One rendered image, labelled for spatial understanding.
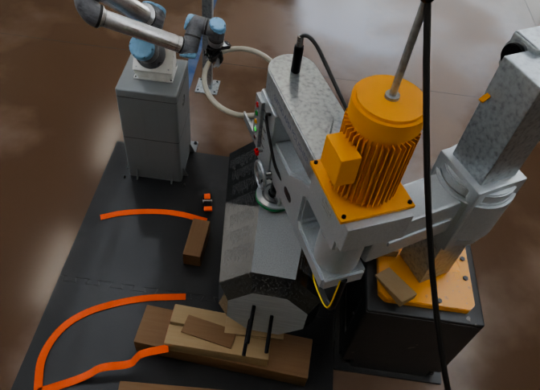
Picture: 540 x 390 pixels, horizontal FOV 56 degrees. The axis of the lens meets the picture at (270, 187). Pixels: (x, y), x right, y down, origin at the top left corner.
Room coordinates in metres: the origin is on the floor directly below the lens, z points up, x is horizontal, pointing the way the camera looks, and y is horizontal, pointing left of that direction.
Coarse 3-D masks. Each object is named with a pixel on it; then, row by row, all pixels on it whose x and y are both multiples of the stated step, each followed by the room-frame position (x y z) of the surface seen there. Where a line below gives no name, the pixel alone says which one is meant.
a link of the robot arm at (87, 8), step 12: (84, 0) 2.17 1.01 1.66; (84, 12) 2.14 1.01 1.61; (96, 12) 2.16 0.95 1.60; (108, 12) 2.21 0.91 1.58; (96, 24) 2.14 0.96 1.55; (108, 24) 2.17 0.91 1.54; (120, 24) 2.20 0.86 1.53; (132, 24) 2.23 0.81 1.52; (144, 24) 2.27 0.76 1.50; (132, 36) 2.22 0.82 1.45; (144, 36) 2.23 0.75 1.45; (156, 36) 2.26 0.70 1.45; (168, 36) 2.29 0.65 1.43; (180, 36) 2.35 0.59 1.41; (192, 36) 2.36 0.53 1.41; (168, 48) 2.28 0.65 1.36; (180, 48) 2.29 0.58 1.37; (192, 48) 2.32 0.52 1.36
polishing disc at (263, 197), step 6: (270, 180) 1.89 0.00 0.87; (270, 186) 1.85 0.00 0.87; (258, 192) 1.79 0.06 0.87; (264, 192) 1.80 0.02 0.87; (258, 198) 1.75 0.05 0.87; (264, 198) 1.76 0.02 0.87; (270, 198) 1.76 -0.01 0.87; (264, 204) 1.71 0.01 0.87; (270, 204) 1.72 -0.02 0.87; (276, 204) 1.73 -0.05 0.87
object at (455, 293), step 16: (400, 256) 1.57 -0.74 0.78; (464, 256) 1.63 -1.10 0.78; (400, 272) 1.47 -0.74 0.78; (448, 272) 1.51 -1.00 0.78; (464, 272) 1.53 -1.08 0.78; (384, 288) 1.36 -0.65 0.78; (416, 288) 1.39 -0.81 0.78; (448, 288) 1.42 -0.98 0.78; (464, 288) 1.43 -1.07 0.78; (416, 304) 1.30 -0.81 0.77; (448, 304) 1.32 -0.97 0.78; (464, 304) 1.34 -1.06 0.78
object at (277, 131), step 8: (264, 88) 1.85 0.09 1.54; (264, 96) 1.80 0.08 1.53; (272, 112) 1.70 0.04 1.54; (272, 120) 1.68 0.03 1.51; (264, 128) 1.76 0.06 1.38; (272, 128) 1.68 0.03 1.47; (280, 128) 1.68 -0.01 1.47; (264, 136) 1.75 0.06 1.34; (272, 136) 1.67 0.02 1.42; (280, 136) 1.68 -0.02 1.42; (264, 144) 1.74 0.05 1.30; (272, 144) 1.67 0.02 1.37; (264, 152) 1.72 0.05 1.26; (264, 160) 1.71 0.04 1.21; (264, 168) 1.70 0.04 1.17
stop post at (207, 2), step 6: (204, 0) 3.62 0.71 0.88; (210, 0) 3.62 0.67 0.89; (204, 6) 3.62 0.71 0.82; (210, 6) 3.62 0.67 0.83; (204, 12) 3.62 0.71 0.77; (210, 12) 3.62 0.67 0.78; (210, 18) 3.62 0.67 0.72; (204, 36) 3.62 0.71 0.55; (204, 42) 3.62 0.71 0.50; (204, 48) 3.62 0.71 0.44; (204, 60) 3.62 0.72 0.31; (210, 66) 3.62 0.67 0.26; (210, 72) 3.62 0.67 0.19; (198, 78) 3.75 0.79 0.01; (210, 78) 3.62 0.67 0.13; (198, 84) 3.66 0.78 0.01; (210, 84) 3.62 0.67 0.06; (216, 84) 3.70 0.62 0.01; (198, 90) 3.58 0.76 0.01; (210, 90) 3.60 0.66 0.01; (216, 90) 3.62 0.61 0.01
